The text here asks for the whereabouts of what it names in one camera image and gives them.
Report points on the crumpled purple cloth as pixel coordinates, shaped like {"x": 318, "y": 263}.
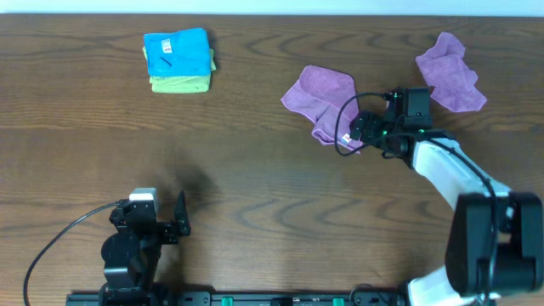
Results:
{"x": 453, "y": 82}

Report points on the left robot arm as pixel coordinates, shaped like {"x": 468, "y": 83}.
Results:
{"x": 132, "y": 254}

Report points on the purple cloth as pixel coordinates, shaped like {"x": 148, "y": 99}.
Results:
{"x": 318, "y": 94}
{"x": 453, "y": 82}

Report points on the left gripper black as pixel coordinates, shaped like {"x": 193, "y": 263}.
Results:
{"x": 161, "y": 229}

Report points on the folded blue cloth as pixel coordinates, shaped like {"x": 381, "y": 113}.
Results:
{"x": 183, "y": 53}

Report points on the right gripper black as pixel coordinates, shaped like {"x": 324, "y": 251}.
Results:
{"x": 373, "y": 121}

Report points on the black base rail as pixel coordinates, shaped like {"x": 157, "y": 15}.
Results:
{"x": 360, "y": 298}

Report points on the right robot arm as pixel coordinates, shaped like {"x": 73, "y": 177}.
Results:
{"x": 495, "y": 246}

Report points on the folded green cloth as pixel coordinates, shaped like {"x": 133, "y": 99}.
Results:
{"x": 180, "y": 84}

